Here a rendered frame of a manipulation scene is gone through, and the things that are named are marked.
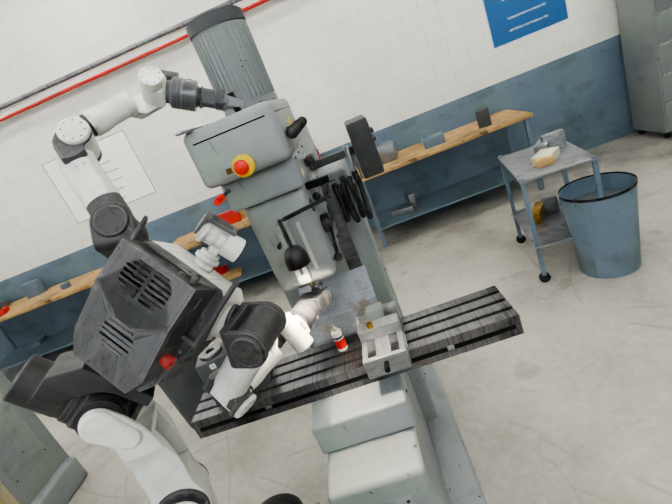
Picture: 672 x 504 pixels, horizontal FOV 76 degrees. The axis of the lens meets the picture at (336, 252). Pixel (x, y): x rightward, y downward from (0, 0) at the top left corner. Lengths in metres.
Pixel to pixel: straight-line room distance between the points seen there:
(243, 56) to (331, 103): 4.05
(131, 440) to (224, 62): 1.15
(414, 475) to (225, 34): 1.50
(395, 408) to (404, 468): 0.18
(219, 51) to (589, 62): 5.31
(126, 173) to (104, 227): 5.13
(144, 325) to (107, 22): 5.41
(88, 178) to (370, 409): 1.07
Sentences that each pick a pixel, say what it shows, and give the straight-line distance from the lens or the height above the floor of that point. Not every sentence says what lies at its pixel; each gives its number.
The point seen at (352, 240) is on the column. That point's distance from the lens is 1.86.
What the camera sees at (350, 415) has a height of 0.89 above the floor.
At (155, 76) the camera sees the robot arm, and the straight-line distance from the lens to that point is 1.38.
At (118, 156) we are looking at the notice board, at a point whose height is 2.11.
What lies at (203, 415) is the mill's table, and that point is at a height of 0.97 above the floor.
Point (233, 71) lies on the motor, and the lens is 1.58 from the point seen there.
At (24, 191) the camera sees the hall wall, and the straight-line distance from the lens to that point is 6.99.
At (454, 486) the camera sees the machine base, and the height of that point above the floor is 0.20.
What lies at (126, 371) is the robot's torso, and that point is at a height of 1.49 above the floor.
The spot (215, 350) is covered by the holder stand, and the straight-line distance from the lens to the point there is 1.70.
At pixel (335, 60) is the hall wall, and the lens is 5.60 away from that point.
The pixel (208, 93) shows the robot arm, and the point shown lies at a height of 1.97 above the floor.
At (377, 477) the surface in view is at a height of 0.77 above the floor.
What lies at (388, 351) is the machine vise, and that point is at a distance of 1.46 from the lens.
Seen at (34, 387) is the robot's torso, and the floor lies 1.51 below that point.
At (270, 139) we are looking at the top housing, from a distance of 1.18.
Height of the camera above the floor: 1.85
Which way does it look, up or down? 19 degrees down
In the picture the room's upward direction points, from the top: 23 degrees counter-clockwise
